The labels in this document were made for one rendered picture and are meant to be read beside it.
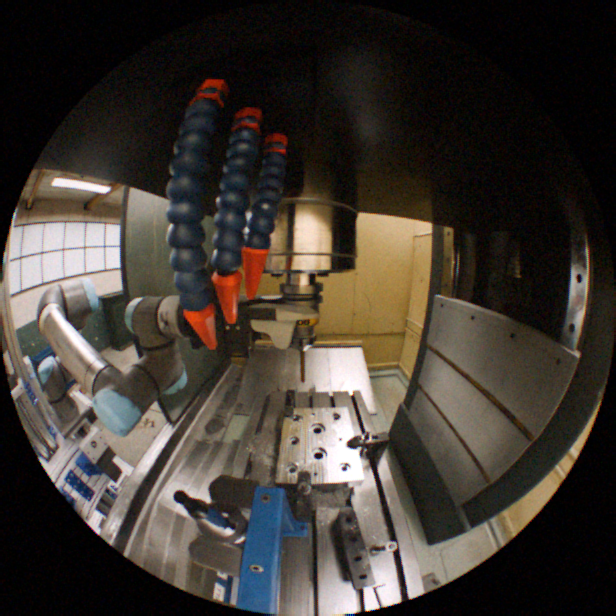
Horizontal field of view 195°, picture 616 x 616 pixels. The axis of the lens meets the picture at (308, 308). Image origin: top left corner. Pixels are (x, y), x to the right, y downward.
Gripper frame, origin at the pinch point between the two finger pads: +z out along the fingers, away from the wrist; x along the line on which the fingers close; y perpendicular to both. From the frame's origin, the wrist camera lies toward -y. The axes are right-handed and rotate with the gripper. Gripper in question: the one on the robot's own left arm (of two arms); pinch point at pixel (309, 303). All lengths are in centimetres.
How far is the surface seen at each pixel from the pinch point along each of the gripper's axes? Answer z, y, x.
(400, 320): 74, 37, -101
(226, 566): -9.3, 22.2, 28.9
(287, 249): -2.2, -7.1, 8.0
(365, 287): 42, 11, -100
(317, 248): 0.7, -7.2, 7.7
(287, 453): -6.4, 44.7, -4.4
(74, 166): -19.8, -16.9, 20.1
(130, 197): -65, -36, -21
